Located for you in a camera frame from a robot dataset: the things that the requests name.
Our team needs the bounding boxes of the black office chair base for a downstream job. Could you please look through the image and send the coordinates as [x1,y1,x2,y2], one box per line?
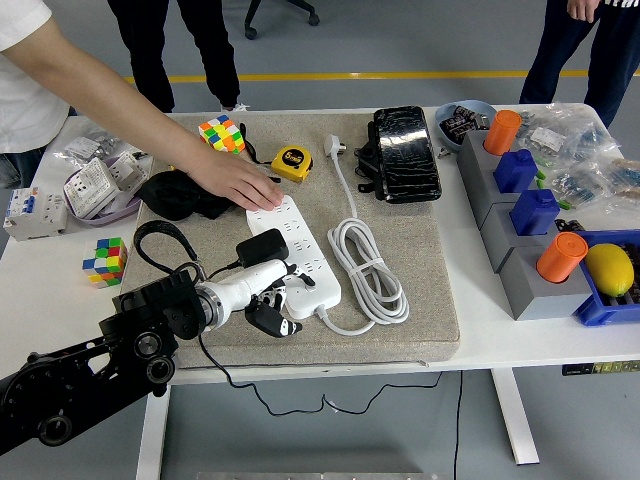
[243,0,321,41]

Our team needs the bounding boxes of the yellow lemon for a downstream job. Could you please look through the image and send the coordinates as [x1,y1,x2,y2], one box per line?
[584,243,636,299]

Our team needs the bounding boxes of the small colourful puzzle cube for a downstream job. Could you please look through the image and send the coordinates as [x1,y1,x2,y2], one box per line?
[83,236,129,290]

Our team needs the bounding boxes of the black cloth pouch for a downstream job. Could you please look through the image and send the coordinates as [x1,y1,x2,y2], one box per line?
[135,170,241,221]

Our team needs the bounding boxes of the blue block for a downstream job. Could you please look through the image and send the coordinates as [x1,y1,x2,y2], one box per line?
[493,148,540,195]
[508,188,560,237]

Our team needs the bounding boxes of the person's hand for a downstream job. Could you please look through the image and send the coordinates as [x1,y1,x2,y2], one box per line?
[567,0,601,23]

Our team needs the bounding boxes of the person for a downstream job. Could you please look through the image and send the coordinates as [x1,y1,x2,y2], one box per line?
[0,0,109,189]
[519,0,640,129]
[107,0,249,114]

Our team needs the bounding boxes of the light blue bowl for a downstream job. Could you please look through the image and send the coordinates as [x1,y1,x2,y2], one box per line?
[433,99,497,154]

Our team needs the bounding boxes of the large white socket panel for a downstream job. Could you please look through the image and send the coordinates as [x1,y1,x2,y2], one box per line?
[63,158,121,220]

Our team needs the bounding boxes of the yellow tape measure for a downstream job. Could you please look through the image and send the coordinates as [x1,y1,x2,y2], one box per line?
[270,145,315,185]

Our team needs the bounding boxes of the clear bag with white label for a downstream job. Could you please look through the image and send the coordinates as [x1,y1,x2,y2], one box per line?
[517,102,624,164]

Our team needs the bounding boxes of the black folding holder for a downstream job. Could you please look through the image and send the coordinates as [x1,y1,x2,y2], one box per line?
[353,121,384,194]

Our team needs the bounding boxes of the thin black adapter cord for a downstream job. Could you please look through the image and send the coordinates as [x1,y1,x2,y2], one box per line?
[197,258,444,417]

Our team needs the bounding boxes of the black lanyard strap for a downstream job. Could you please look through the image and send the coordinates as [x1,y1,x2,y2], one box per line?
[238,122,280,184]

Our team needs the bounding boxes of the orange cylinder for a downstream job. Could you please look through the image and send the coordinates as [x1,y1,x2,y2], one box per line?
[482,109,523,156]
[536,231,590,285]

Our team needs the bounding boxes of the clear bag of metal parts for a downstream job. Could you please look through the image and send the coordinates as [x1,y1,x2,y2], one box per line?
[62,119,146,161]

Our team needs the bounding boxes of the black table control panel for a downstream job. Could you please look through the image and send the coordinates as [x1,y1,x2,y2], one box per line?
[560,359,640,378]

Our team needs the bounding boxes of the clear bag of blue parts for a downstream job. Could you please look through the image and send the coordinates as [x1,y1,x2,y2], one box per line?
[547,159,614,211]

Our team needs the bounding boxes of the grey block base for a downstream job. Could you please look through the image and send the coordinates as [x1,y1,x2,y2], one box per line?
[469,159,526,231]
[457,130,504,189]
[499,244,601,321]
[482,199,559,274]

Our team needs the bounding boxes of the clear bag of striped parts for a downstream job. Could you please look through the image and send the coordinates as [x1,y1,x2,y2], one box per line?
[597,157,640,214]

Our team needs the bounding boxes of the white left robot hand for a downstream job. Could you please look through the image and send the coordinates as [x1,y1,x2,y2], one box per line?
[212,257,317,339]

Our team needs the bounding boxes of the person's left hand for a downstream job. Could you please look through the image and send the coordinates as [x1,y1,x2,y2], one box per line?
[184,144,285,211]

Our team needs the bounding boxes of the black hanging cable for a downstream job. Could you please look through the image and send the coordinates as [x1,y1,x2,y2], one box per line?
[452,370,464,480]

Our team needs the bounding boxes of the white power strip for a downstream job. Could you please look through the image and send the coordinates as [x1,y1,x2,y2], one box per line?
[245,195,343,320]

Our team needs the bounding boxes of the blue plastic bin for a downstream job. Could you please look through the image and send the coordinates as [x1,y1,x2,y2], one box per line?
[572,228,640,329]

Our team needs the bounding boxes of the small white socket panel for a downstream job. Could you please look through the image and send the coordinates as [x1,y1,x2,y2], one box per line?
[113,151,154,194]

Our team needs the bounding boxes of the dark cylindrical capacitors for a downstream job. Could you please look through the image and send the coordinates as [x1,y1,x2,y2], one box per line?
[442,104,494,141]

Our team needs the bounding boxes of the black power adapter plug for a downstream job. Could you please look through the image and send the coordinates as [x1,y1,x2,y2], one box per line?
[235,228,290,270]

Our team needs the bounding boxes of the grey-brown mat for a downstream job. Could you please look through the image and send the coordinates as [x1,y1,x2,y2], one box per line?
[121,112,462,374]

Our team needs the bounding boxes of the white table leg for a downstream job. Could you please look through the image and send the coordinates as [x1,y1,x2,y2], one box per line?
[489,368,541,466]
[135,384,173,480]

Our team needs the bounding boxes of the white circuit breaker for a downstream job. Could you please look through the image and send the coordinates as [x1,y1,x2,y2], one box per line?
[2,185,69,243]

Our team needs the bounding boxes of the white power strip cable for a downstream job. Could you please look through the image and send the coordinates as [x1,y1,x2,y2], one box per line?
[314,133,411,337]

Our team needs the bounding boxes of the large colourful puzzle cube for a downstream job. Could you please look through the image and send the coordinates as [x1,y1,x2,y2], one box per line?
[198,114,246,157]

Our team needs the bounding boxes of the glossy black case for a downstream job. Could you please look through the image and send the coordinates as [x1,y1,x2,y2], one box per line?
[372,105,444,205]

